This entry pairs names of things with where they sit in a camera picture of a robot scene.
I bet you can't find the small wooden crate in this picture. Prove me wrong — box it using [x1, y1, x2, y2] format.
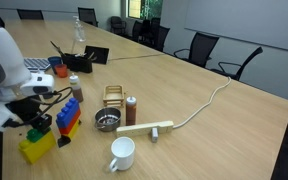
[102, 84, 125, 108]

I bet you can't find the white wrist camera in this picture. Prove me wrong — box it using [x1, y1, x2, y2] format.
[19, 73, 56, 98]

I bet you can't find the white power cable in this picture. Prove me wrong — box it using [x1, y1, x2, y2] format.
[172, 76, 233, 130]

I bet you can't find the long blue lego brick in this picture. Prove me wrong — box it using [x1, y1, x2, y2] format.
[55, 97, 81, 129]

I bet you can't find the orange plastic cup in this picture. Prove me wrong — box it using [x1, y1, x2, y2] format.
[54, 63, 69, 79]

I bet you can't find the black camera cable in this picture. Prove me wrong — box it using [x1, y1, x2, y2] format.
[3, 86, 74, 130]

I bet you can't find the window with green view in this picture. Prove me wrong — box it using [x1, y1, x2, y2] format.
[127, 0, 164, 20]

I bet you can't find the cream power strip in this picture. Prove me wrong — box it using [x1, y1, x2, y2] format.
[116, 120, 175, 138]

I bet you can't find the clear pump sanitizer bottle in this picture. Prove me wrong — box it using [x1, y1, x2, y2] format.
[72, 15, 86, 43]

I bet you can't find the white ceramic mug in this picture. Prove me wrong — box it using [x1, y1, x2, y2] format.
[108, 136, 136, 173]

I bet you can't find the long red lego brick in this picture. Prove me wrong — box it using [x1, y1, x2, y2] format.
[58, 109, 82, 135]

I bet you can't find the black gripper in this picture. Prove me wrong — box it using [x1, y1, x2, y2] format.
[7, 95, 53, 134]

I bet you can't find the black utensil organizer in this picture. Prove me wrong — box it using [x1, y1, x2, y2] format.
[61, 52, 94, 74]

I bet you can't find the red sauce squeeze bottle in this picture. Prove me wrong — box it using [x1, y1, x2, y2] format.
[125, 95, 138, 127]

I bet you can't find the black utensil handle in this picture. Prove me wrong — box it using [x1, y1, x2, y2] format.
[49, 40, 65, 57]

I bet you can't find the long yellow lego brick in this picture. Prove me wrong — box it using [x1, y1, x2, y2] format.
[65, 119, 82, 140]

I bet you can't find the large yellow lego brick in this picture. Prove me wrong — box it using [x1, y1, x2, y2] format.
[18, 130, 57, 165]

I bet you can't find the wall whiteboard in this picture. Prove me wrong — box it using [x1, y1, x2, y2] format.
[183, 0, 288, 54]

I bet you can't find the small metal pot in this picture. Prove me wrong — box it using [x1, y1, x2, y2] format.
[94, 106, 122, 133]

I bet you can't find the blue plastic cup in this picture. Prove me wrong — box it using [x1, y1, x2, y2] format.
[47, 55, 63, 75]

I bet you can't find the brown sauce squeeze bottle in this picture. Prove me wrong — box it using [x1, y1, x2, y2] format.
[68, 73, 85, 103]

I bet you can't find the green lego brick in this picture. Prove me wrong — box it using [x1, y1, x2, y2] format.
[26, 127, 51, 144]

